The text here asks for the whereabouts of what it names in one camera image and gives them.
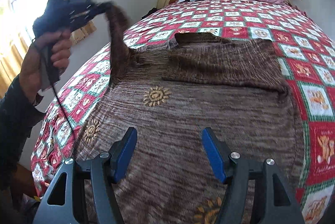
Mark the brown knitted sweater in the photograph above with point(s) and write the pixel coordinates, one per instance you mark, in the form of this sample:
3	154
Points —
169	93

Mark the red patchwork holiday quilt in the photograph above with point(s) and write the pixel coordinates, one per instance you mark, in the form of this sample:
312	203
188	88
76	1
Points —
306	58

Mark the yellow curtain near left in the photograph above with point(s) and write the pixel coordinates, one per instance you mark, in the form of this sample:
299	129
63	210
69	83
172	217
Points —
13	46

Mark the person's left hand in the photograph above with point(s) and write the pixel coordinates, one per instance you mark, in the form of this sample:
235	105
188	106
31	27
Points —
53	47

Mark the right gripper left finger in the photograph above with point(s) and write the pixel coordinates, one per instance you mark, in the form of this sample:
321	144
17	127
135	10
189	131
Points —
65	199

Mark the dark object beside bed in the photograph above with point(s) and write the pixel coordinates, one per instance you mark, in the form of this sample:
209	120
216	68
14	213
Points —
150	12

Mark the left forearm dark sleeve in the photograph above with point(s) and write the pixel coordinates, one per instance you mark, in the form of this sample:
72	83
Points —
18	117

